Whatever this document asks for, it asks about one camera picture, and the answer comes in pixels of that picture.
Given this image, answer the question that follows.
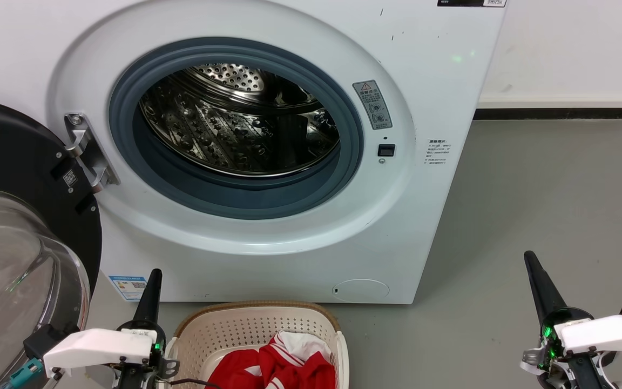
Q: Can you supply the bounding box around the grey warning sticker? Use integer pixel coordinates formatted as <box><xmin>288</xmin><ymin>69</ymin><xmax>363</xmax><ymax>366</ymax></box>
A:
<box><xmin>353</xmin><ymin>80</ymin><xmax>393</xmax><ymax>131</ymax></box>

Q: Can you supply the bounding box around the red and white garment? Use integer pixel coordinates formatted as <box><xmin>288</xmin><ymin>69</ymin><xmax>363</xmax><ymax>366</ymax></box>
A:
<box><xmin>206</xmin><ymin>331</ymin><xmax>339</xmax><ymax>389</ymax></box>

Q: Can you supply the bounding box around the small printed text label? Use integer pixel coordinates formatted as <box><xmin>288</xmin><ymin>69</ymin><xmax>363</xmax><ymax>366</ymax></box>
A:
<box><xmin>425</xmin><ymin>139</ymin><xmax>452</xmax><ymax>167</ymax></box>

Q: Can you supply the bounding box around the black wall baseboard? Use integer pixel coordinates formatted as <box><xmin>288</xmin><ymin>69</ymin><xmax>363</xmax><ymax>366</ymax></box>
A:
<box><xmin>473</xmin><ymin>108</ymin><xmax>622</xmax><ymax>120</ymax></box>

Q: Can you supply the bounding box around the black washing machine door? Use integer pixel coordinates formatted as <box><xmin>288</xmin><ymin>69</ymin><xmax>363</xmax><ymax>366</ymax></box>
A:
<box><xmin>0</xmin><ymin>96</ymin><xmax>103</xmax><ymax>389</ymax></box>

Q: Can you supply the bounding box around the blue energy label sticker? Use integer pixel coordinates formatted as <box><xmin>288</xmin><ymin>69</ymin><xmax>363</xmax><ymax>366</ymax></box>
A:
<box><xmin>108</xmin><ymin>274</ymin><xmax>148</xmax><ymax>301</ymax></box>

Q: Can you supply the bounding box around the round white filter cover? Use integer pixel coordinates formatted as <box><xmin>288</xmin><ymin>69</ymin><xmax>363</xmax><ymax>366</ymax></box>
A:
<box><xmin>332</xmin><ymin>278</ymin><xmax>390</xmax><ymax>303</ymax></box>

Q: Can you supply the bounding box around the black control panel strip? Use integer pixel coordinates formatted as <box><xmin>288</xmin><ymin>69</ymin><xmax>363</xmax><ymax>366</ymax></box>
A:
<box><xmin>437</xmin><ymin>0</ymin><xmax>507</xmax><ymax>8</ymax></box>

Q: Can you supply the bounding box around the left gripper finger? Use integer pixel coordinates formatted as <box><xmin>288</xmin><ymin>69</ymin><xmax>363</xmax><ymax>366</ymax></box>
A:
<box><xmin>147</xmin><ymin>269</ymin><xmax>163</xmax><ymax>325</ymax></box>
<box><xmin>134</xmin><ymin>269</ymin><xmax>156</xmax><ymax>324</ymax></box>

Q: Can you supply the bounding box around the teal cable connector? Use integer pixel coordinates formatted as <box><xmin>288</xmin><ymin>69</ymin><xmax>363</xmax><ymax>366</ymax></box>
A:
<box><xmin>10</xmin><ymin>358</ymin><xmax>45</xmax><ymax>388</ymax></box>

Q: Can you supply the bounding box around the cream plastic laundry basket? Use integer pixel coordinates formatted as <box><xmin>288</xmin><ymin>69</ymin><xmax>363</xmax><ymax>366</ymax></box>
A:
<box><xmin>165</xmin><ymin>300</ymin><xmax>350</xmax><ymax>389</ymax></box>

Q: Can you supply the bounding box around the thin black cable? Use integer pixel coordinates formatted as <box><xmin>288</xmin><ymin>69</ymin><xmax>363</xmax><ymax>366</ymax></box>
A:
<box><xmin>157</xmin><ymin>378</ymin><xmax>220</xmax><ymax>389</ymax></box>

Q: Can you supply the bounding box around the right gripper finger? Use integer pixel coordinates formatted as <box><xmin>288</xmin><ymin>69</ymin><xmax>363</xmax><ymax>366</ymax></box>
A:
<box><xmin>528</xmin><ymin>250</ymin><xmax>568</xmax><ymax>313</ymax></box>
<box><xmin>523</xmin><ymin>250</ymin><xmax>555</xmax><ymax>325</ymax></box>

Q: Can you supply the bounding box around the white front-load washing machine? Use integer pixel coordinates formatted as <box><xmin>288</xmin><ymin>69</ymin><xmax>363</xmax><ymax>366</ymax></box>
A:
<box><xmin>0</xmin><ymin>0</ymin><xmax>508</xmax><ymax>304</ymax></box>

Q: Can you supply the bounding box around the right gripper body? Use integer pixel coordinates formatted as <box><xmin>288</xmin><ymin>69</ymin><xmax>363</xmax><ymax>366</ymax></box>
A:
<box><xmin>520</xmin><ymin>307</ymin><xmax>595</xmax><ymax>389</ymax></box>

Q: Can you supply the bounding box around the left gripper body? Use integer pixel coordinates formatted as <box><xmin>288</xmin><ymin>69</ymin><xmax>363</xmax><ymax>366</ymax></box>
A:
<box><xmin>111</xmin><ymin>320</ymin><xmax>179</xmax><ymax>389</ymax></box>

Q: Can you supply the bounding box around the grey rubber door gasket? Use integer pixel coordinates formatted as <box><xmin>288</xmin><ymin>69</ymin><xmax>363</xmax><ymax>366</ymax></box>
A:
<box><xmin>108</xmin><ymin>37</ymin><xmax>364</xmax><ymax>220</ymax></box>

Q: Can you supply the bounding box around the stainless steel washing machine drum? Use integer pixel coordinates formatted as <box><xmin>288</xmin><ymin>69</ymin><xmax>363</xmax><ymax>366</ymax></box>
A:
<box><xmin>138</xmin><ymin>63</ymin><xmax>341</xmax><ymax>178</ymax></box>

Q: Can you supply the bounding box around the silver door hinge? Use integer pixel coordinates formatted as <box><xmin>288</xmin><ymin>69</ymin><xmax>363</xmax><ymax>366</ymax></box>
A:
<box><xmin>64</xmin><ymin>112</ymin><xmax>120</xmax><ymax>192</ymax></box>

